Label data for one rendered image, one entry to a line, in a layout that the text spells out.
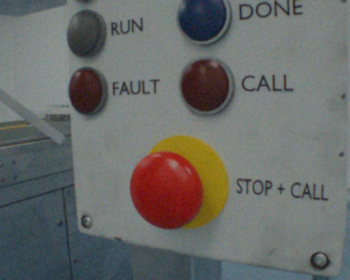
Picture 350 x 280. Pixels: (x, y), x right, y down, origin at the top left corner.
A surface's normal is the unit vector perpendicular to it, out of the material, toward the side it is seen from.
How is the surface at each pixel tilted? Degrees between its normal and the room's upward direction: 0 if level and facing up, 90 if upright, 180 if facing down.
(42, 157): 90
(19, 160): 90
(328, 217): 90
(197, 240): 90
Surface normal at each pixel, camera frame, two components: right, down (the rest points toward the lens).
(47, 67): -0.52, 0.11
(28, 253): 0.87, 0.03
